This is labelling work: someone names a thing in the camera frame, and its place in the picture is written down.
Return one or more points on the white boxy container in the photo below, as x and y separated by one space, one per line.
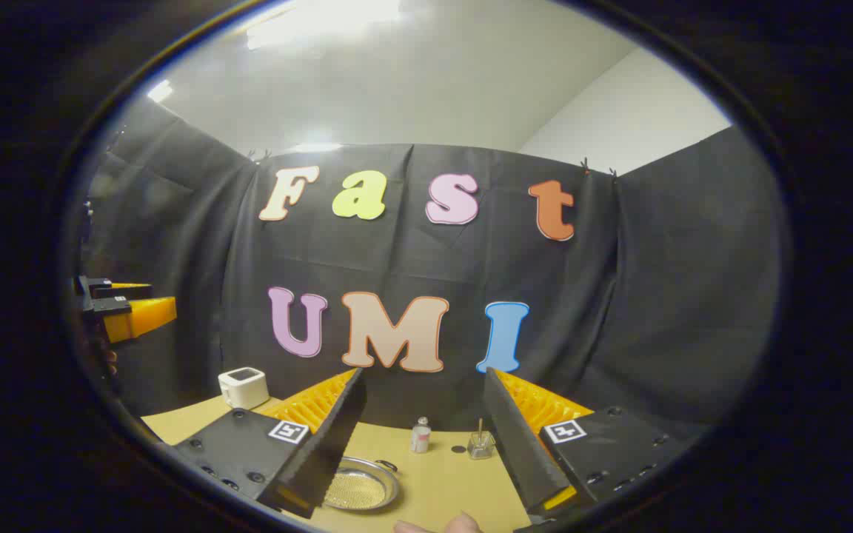
243 389

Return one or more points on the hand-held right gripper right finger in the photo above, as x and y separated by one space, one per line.
523 451

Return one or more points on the clear bottle with pink label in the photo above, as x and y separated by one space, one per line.
420 438

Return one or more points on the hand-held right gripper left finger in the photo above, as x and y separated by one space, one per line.
330 451

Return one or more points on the pile of soybeans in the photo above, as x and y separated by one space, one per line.
356 492

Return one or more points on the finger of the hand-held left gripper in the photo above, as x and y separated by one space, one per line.
141 317
126 287

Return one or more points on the ceiling light panel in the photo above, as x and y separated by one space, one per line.
161 91

